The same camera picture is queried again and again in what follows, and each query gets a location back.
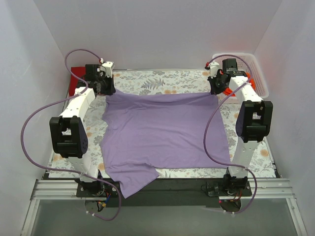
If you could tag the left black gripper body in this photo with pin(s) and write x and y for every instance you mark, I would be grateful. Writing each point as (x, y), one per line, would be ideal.
(108, 88)

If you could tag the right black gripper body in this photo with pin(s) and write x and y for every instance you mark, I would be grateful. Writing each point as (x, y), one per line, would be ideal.
(215, 86)

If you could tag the purple t shirt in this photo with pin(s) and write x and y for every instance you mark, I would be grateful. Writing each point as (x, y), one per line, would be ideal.
(149, 132)

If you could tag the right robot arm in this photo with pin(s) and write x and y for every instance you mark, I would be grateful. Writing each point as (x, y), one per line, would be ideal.
(253, 121)

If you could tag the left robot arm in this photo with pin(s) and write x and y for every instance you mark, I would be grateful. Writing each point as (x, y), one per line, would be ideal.
(68, 133)

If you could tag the folded red t shirt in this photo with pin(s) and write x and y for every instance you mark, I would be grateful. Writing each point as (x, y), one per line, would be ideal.
(78, 71)

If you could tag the white plastic basket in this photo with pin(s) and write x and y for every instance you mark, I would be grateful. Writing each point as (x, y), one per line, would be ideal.
(257, 75)

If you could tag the floral table mat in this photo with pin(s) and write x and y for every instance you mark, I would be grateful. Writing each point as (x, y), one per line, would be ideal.
(173, 82)

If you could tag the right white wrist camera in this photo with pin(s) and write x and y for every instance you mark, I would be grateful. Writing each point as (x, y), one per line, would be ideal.
(212, 68)

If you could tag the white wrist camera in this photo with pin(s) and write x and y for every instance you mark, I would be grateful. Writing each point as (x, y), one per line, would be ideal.
(106, 68)
(212, 68)

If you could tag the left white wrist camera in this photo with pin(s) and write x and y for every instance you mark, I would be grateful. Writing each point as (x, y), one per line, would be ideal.
(106, 68)

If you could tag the aluminium frame rail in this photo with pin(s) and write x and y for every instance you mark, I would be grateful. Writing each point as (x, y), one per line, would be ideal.
(262, 188)

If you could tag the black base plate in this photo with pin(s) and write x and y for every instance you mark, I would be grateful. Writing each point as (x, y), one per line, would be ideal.
(168, 192)

